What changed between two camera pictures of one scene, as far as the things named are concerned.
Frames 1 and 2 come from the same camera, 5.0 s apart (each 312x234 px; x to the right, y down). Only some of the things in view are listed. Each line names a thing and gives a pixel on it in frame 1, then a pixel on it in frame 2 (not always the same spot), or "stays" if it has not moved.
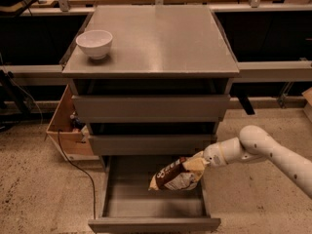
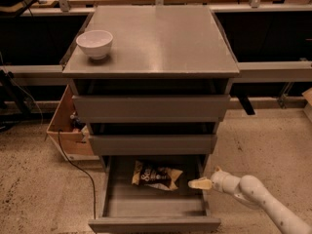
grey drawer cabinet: x=151 y=80 stays
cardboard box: x=74 y=138 stays
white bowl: x=96 y=43 stays
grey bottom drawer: x=130 y=206 stays
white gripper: x=215 y=155 to x=218 y=181
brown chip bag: x=175 y=176 to x=155 y=176
